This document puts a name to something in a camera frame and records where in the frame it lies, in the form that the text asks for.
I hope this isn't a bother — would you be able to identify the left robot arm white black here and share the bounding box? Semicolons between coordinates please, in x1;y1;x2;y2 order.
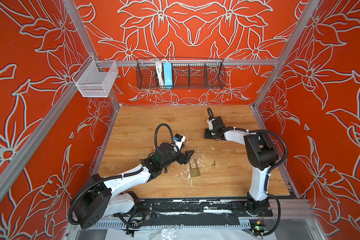
67;124;194;230

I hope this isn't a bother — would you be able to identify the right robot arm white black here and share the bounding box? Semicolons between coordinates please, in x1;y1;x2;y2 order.
205;108;288;217

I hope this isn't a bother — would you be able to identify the long-shackle brass padlock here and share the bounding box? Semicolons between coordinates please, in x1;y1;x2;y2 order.
189;158;201;178

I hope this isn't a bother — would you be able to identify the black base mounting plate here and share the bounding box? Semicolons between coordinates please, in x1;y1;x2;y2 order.
140;197;277;227

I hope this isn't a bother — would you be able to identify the light blue box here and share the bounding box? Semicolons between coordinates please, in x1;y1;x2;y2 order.
163;62;173;89

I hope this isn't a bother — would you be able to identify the black wire basket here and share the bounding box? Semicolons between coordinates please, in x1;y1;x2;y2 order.
136;57;226;90

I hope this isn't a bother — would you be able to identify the grey slotted cable duct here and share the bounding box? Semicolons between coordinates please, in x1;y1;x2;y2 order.
86;218;251;231

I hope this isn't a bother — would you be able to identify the white cables bundle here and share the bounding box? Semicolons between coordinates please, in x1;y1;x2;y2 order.
154;59;165;88

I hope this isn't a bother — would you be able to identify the white wire basket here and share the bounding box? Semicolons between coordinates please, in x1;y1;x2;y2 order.
73;55;119;98

